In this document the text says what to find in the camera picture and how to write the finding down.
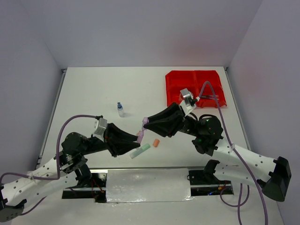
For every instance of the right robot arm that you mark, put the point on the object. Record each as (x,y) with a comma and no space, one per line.
(227,161)

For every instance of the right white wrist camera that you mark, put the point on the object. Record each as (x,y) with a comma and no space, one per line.
(188,103)

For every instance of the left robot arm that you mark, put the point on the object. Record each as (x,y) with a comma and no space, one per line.
(67,170)

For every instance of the purple highlighter cap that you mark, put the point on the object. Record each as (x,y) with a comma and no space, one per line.
(144,122)

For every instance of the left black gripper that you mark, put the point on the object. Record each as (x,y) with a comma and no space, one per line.
(114,137)

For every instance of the blue pen with label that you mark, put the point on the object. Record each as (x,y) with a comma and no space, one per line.
(209,96)

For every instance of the dark blue pen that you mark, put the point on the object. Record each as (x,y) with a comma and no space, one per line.
(209,99)

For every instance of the pink highlighter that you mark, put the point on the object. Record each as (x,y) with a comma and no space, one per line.
(140,135)

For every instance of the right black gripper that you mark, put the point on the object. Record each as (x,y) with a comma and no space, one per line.
(165,127)

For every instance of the clear blue-cap spray bottle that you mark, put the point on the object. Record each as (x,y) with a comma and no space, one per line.
(120,109)

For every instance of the green highlighter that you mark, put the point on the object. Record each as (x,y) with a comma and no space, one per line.
(139,151)

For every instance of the orange highlighter cap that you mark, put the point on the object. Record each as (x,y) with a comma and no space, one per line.
(156,142)

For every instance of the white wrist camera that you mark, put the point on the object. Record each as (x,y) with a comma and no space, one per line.
(100,126)
(188,103)

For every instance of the silver foil covered plate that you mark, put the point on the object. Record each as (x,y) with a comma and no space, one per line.
(148,185)

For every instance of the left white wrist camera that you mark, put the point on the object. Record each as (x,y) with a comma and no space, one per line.
(100,126)

